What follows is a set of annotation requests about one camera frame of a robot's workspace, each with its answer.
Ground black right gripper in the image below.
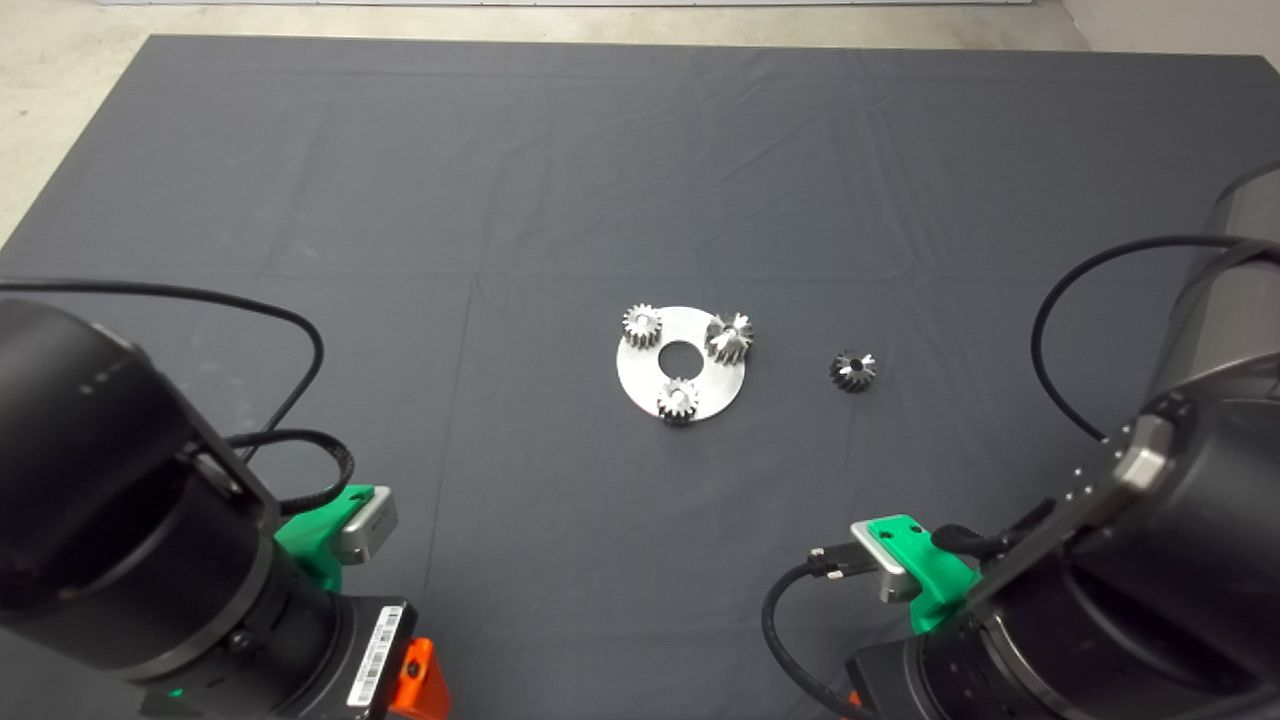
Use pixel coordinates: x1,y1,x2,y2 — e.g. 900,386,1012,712
846,640,946,720

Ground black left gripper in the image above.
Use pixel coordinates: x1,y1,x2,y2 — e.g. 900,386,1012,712
262,594,453,720

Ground small steel gear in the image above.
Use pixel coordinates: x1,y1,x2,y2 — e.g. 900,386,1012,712
829,350,878,394
622,304,664,350
656,377,702,427

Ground large steel gear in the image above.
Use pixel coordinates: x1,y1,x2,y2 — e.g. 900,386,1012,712
705,312,755,365

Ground round metal plate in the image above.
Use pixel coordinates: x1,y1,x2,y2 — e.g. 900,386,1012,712
616,305,748,423

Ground dark grey table cloth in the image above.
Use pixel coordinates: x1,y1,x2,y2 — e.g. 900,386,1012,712
0,33,1280,720

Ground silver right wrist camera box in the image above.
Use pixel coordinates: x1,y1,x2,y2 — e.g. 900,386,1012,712
850,520,921,604

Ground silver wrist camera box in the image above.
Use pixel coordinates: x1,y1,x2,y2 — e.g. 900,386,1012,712
335,487,399,566
850,520,921,604

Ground green right camera mount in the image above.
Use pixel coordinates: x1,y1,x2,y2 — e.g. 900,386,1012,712
865,514,983,635

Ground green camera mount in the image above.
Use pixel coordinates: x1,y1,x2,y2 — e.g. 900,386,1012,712
865,514,983,635
273,484,376,593

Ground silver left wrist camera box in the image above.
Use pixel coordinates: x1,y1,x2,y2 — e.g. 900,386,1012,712
335,487,399,566

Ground green left camera mount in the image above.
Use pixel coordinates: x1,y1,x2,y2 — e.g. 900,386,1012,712
273,484,376,593

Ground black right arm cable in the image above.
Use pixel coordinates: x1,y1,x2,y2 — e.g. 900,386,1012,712
762,235,1280,720

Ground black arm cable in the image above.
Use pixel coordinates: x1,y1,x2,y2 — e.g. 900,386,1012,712
762,235,1280,720
0,279,357,516

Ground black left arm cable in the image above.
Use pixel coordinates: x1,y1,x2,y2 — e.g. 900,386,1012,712
0,279,357,516

